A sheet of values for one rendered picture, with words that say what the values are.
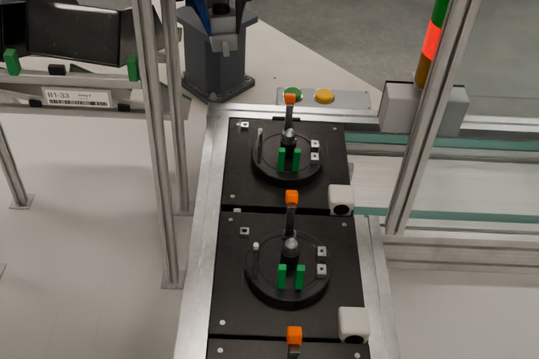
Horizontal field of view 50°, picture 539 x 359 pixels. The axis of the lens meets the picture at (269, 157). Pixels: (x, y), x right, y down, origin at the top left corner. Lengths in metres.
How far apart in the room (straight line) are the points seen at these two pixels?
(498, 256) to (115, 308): 0.69
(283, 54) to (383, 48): 1.73
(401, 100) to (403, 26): 2.66
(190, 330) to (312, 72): 0.85
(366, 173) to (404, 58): 2.08
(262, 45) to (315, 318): 0.92
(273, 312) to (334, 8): 2.84
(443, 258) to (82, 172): 0.75
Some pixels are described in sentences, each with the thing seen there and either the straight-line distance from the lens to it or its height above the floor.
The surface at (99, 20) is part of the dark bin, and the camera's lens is 0.80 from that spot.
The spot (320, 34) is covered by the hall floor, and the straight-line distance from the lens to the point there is 3.34.
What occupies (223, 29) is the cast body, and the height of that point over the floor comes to 1.23.
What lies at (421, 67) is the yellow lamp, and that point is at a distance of 0.86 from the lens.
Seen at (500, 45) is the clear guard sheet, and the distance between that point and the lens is 0.84.
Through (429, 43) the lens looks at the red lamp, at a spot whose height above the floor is 1.33.
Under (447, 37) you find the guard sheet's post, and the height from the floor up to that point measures 1.37.
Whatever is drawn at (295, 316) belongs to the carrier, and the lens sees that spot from 0.93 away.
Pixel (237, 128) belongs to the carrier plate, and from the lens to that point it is 1.20.
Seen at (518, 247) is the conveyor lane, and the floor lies 0.94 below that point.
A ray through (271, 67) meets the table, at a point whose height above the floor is 0.86.
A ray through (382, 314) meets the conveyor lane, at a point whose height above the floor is 0.96.
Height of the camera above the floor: 1.76
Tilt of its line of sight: 44 degrees down
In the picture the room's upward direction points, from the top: 4 degrees clockwise
